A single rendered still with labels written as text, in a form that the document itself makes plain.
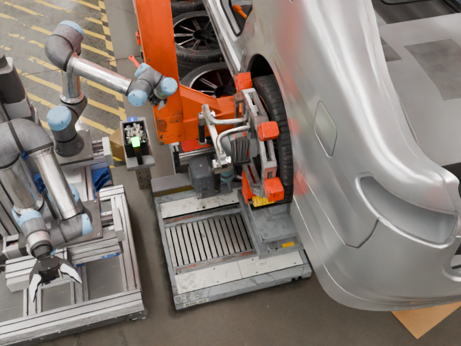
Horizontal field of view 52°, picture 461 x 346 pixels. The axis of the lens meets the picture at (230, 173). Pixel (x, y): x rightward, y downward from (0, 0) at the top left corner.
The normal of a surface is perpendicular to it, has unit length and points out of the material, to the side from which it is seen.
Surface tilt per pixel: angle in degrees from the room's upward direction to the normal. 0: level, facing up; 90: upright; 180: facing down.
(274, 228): 0
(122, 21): 0
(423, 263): 89
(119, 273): 0
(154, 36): 90
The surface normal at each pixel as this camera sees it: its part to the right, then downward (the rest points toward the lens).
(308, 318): 0.00, -0.65
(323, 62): -0.91, -0.01
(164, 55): 0.26, 0.74
